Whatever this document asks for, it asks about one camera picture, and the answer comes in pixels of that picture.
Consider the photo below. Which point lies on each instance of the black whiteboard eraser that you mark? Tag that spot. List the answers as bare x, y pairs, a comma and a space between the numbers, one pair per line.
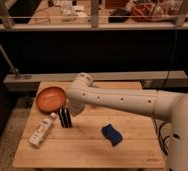
64, 117

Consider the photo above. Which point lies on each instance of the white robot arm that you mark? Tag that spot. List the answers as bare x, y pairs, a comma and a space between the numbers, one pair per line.
168, 106

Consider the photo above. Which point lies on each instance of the orange wooden bowl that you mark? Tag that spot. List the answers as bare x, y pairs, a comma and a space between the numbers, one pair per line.
50, 99

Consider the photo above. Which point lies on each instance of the blue sponge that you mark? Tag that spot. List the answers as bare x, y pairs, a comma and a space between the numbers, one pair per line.
110, 133

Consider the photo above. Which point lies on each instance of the wooden table board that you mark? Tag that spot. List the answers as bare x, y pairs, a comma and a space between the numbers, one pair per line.
84, 146

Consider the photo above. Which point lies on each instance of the white plastic bottle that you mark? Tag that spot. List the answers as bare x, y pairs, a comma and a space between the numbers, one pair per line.
42, 130

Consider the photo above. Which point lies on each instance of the diagonal metal strut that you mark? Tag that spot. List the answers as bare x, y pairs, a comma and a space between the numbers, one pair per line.
13, 69

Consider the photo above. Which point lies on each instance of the grey metal rail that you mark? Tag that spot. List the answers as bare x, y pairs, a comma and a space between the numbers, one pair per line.
148, 79

